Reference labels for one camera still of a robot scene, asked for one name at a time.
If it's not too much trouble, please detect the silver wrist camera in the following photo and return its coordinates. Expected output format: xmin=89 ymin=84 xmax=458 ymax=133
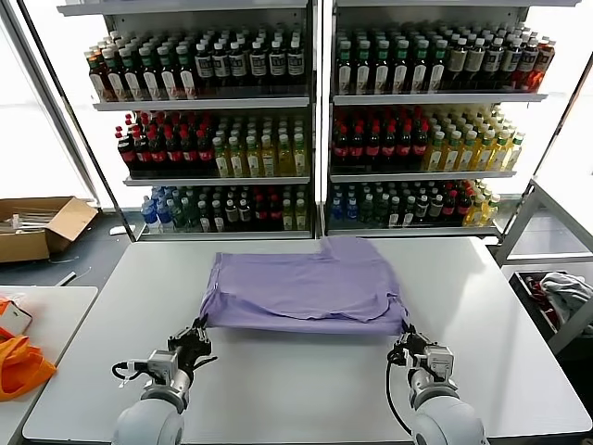
xmin=146 ymin=350 xmax=180 ymax=384
xmin=423 ymin=345 xmax=458 ymax=381

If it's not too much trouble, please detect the yellow juice bottle green label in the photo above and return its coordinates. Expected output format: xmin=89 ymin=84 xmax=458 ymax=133
xmin=259 ymin=134 xmax=277 ymax=178
xmin=276 ymin=133 xmax=294 ymax=177
xmin=292 ymin=133 xmax=309 ymax=177
xmin=458 ymin=131 xmax=478 ymax=173
xmin=474 ymin=130 xmax=496 ymax=173
xmin=228 ymin=136 xmax=246 ymax=179
xmin=489 ymin=130 xmax=511 ymax=172
xmin=504 ymin=132 xmax=525 ymax=172
xmin=424 ymin=132 xmax=446 ymax=173
xmin=442 ymin=131 xmax=463 ymax=173
xmin=212 ymin=136 xmax=231 ymax=179
xmin=244 ymin=135 xmax=261 ymax=178

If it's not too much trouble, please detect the dark drink bottle blue label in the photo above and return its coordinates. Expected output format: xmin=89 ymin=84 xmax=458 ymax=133
xmin=211 ymin=41 xmax=232 ymax=96
xmin=229 ymin=41 xmax=248 ymax=96
xmin=502 ymin=38 xmax=524 ymax=92
xmin=194 ymin=41 xmax=215 ymax=96
xmin=285 ymin=39 xmax=305 ymax=96
xmin=518 ymin=39 xmax=541 ymax=92
xmin=484 ymin=37 xmax=505 ymax=92
xmin=267 ymin=40 xmax=285 ymax=96
xmin=248 ymin=40 xmax=268 ymax=96

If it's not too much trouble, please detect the red garment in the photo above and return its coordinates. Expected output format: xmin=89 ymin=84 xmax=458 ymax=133
xmin=523 ymin=275 xmax=560 ymax=325

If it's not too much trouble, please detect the orange white carton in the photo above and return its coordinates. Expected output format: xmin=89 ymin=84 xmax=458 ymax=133
xmin=0 ymin=299 xmax=33 ymax=336

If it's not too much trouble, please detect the dark slanted window bar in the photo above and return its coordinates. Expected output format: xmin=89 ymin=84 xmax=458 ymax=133
xmin=20 ymin=0 xmax=138 ymax=243
xmin=527 ymin=59 xmax=593 ymax=184

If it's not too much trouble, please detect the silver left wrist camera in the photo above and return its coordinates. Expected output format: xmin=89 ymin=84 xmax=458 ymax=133
xmin=146 ymin=350 xmax=180 ymax=384

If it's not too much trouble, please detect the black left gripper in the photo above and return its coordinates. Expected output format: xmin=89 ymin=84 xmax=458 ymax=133
xmin=167 ymin=317 xmax=214 ymax=373

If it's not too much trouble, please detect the grey metal frame table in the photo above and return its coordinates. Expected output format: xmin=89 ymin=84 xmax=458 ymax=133
xmin=493 ymin=178 xmax=593 ymax=268

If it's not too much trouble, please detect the grey metal shelf rack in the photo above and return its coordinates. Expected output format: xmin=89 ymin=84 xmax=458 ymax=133
xmin=55 ymin=0 xmax=322 ymax=243
xmin=322 ymin=0 xmax=583 ymax=247

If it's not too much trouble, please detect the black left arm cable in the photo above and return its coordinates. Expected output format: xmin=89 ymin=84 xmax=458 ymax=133
xmin=110 ymin=360 xmax=152 ymax=388

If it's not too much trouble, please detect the black storage bin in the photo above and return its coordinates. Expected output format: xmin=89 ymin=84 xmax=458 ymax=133
xmin=508 ymin=270 xmax=593 ymax=356

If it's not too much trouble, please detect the purple t-shirt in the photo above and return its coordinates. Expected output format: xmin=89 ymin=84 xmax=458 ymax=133
xmin=197 ymin=235 xmax=413 ymax=336

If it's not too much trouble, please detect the open cardboard box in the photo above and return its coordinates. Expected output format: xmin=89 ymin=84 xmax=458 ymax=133
xmin=0 ymin=197 xmax=99 ymax=264

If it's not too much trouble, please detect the dark drink bottle beige label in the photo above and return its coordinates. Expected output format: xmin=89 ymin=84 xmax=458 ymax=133
xmin=465 ymin=37 xmax=486 ymax=92
xmin=447 ymin=37 xmax=468 ymax=92

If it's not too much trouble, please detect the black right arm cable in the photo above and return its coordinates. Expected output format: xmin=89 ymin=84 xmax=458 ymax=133
xmin=385 ymin=356 xmax=418 ymax=439

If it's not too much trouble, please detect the grey window pillar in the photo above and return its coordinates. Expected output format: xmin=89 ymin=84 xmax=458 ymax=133
xmin=0 ymin=0 xmax=101 ymax=210

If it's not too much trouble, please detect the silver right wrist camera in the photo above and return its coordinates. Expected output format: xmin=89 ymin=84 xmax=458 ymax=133
xmin=423 ymin=345 xmax=458 ymax=381

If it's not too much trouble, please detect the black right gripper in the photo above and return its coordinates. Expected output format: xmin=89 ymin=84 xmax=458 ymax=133
xmin=387 ymin=322 xmax=431 ymax=368

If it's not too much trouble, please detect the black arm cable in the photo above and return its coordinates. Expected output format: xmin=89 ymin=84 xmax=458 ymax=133
xmin=110 ymin=360 xmax=152 ymax=388
xmin=385 ymin=356 xmax=418 ymax=439

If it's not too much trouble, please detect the orange cloth bag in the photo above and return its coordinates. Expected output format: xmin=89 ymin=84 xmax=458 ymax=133
xmin=0 ymin=326 xmax=57 ymax=402

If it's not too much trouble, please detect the small cola bottle red cap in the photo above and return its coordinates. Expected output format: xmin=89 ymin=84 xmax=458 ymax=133
xmin=455 ymin=190 xmax=472 ymax=226
xmin=441 ymin=192 xmax=458 ymax=226
xmin=253 ymin=197 xmax=270 ymax=232
xmin=267 ymin=197 xmax=284 ymax=232

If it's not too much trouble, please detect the white side table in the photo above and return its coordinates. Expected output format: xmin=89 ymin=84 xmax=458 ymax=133
xmin=0 ymin=286 xmax=99 ymax=445

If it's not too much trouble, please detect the grey white garment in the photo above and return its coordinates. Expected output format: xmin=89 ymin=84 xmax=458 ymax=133
xmin=539 ymin=272 xmax=593 ymax=325

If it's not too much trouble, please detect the red drink bottle white cap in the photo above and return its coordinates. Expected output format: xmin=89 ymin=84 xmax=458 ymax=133
xmin=532 ymin=39 xmax=557 ymax=93

